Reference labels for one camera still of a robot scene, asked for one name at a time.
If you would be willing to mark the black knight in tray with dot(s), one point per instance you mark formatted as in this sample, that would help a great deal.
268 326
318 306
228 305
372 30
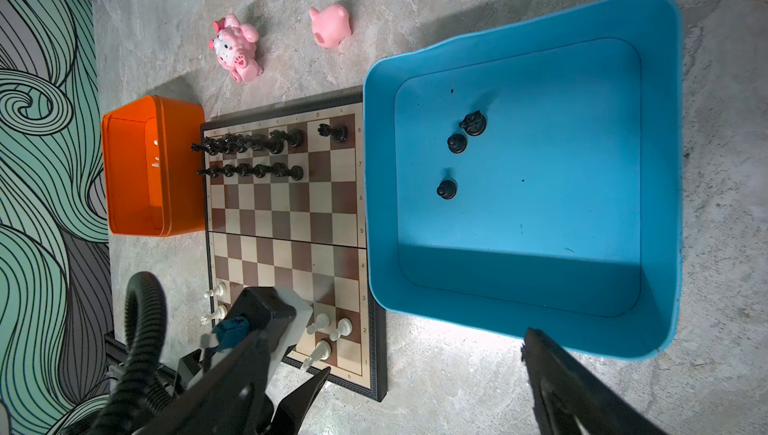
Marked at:
474 124

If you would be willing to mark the chess board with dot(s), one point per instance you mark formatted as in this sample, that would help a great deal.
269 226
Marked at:
285 208

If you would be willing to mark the blue plastic tray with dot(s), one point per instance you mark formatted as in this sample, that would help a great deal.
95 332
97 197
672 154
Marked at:
568 214

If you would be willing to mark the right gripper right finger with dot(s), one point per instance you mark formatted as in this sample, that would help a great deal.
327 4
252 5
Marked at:
569 399

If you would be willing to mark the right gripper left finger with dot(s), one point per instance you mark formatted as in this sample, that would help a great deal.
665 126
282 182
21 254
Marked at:
230 398

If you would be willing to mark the pink kitty toy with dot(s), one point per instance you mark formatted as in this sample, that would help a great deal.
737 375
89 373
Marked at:
235 46

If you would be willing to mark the black rook alone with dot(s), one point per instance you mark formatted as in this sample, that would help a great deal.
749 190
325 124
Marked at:
337 133

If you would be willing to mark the pink pig toy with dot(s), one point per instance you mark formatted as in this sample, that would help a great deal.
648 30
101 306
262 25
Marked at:
330 26

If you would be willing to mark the black pawn in tray lower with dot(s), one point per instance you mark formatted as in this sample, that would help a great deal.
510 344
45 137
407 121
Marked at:
447 189

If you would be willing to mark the orange plastic tray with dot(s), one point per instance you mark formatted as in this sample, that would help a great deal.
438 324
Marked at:
150 169

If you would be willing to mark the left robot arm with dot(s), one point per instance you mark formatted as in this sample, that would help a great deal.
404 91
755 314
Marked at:
138 396

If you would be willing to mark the black pawn in tray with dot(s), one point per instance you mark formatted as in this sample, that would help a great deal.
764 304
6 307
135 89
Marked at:
457 143
447 189

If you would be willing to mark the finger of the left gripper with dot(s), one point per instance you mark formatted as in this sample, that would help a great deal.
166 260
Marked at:
293 408

